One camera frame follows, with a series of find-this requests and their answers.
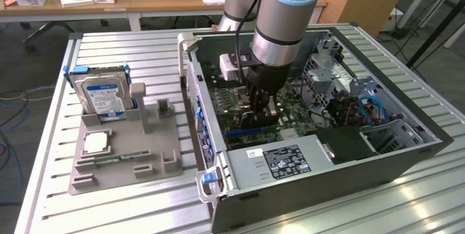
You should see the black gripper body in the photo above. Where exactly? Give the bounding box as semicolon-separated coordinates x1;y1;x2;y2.
246;64;293;97

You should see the silver CPU socket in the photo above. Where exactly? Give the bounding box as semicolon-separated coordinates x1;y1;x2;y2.
230;85;252;108

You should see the green motherboard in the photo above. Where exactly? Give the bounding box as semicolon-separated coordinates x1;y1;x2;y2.
202;62;321;150

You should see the silver chipset heatsink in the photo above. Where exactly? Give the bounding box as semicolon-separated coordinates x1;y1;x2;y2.
278;129;302;140

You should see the blue expansion slot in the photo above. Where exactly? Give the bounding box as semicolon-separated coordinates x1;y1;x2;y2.
226;127;265;138

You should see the perforated silver drive cage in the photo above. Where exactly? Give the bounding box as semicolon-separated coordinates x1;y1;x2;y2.
301;38;366;115

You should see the silver power supply unit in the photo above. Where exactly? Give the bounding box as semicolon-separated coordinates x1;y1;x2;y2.
219;135;337;191

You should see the open black PC case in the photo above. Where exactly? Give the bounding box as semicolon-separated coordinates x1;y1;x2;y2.
177;26;455;233

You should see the grey plastic parts rack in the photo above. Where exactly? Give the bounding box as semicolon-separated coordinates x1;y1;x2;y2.
67;81;186;196

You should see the silver disk bay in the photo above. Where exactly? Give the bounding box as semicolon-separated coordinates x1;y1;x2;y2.
360;119;437;155

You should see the black floor box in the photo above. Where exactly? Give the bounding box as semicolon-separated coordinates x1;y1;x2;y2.
390;28;411;40

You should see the hard disk blue caddy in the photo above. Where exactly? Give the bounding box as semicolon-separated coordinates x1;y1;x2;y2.
62;64;133;122

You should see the green RAM stick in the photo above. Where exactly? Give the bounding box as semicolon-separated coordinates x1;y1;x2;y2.
78;151;153;165

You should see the silver CPU chip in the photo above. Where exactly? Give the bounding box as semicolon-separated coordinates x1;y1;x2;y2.
82;132;113;155

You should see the black slanted pole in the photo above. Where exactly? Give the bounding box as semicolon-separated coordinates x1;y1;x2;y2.
405;0;465;69

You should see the black chair base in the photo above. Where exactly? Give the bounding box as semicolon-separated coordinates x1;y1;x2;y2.
20;21;110;52

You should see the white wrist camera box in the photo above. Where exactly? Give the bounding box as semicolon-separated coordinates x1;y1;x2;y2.
219;53;256;82

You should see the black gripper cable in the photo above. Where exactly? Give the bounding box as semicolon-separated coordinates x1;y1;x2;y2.
234;0;264;82

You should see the red wire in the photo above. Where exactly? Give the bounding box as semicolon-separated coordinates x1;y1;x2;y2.
345;102;366;127

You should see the blue disk wire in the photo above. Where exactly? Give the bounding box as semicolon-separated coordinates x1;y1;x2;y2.
358;94;386;127

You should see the wooden desk white frame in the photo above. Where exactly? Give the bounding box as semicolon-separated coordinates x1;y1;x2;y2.
0;0;329;32

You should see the white table frame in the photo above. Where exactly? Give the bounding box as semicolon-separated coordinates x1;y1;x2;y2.
396;0;465;50

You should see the white floor cable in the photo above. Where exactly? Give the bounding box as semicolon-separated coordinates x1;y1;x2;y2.
0;87;55;102

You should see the blue floor cable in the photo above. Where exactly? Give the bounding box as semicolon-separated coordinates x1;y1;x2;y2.
0;100;30;206

